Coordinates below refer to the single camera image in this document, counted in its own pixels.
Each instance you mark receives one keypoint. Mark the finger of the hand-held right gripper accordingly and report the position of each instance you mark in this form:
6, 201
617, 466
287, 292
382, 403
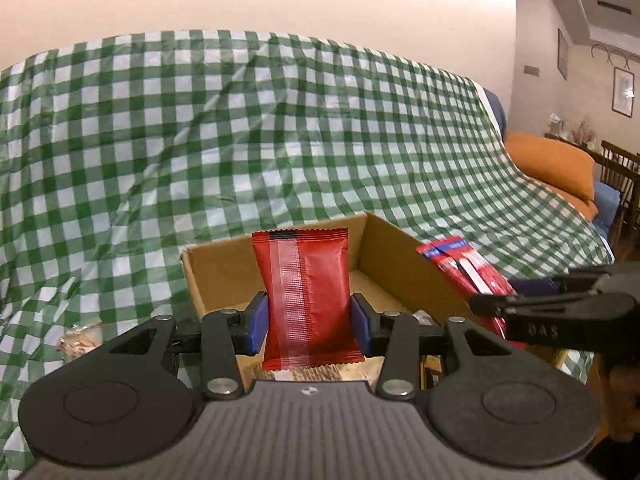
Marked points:
550, 320
537, 286

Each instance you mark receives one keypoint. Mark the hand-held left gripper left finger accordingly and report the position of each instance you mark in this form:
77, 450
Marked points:
256, 322

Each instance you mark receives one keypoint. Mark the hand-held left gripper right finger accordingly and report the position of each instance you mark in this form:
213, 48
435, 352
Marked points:
361, 324

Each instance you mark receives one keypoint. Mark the plain red snack packet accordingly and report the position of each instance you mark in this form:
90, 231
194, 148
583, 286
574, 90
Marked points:
307, 300

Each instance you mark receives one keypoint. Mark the cardboard box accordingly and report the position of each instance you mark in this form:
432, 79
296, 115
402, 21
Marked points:
215, 280

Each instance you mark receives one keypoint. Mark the red blue-topped snack packet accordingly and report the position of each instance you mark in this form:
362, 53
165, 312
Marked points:
475, 272

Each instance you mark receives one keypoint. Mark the flat orange cushion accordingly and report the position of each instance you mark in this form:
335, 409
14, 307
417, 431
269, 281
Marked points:
582, 205

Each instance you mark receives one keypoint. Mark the wooden chair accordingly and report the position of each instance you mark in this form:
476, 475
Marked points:
622, 170

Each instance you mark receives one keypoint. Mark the clutter on sideboard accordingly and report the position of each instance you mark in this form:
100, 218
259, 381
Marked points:
570, 130

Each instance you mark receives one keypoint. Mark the clear bag of cookies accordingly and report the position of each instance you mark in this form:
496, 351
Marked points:
80, 339

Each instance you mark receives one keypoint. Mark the blue sofa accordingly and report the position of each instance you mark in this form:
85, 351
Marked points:
497, 110

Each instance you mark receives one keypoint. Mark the green white checkered cloth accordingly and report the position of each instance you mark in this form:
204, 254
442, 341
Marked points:
200, 135

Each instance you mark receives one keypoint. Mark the ceiling air vent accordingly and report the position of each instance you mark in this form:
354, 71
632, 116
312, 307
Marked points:
615, 6

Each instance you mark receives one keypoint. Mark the wall light switch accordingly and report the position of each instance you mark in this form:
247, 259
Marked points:
531, 70

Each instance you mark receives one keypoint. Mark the dark framed wall picture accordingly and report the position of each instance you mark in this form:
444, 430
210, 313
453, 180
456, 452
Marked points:
563, 54

